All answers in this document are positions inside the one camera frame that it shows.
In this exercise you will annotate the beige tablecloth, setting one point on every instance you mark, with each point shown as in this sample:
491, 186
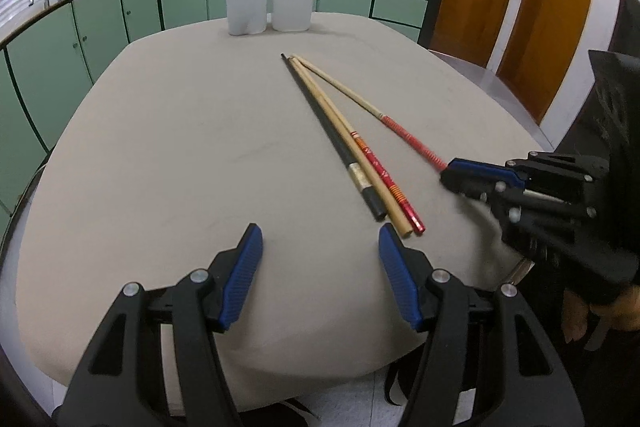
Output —
175, 157

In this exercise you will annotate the red-ended wooden chopstick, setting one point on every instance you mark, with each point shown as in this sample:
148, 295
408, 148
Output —
358, 99
394, 192

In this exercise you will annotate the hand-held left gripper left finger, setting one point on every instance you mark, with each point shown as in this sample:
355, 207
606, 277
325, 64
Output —
245, 272

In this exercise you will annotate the person's right hand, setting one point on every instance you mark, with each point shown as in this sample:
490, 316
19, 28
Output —
575, 312

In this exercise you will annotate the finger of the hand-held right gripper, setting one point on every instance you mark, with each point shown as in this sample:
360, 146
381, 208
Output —
545, 212
482, 172

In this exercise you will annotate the person's black clothing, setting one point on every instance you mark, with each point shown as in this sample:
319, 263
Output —
610, 382

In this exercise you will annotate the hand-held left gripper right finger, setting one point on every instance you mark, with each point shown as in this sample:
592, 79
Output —
397, 277

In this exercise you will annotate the green base cabinet run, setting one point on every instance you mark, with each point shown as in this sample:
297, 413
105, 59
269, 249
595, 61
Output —
100, 32

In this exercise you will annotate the black chopstick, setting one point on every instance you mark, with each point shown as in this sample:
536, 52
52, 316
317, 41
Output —
326, 127

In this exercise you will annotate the dark appliance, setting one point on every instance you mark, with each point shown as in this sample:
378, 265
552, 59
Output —
629, 22

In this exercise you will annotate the plain wooden chopstick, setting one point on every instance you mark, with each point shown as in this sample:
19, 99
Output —
338, 127

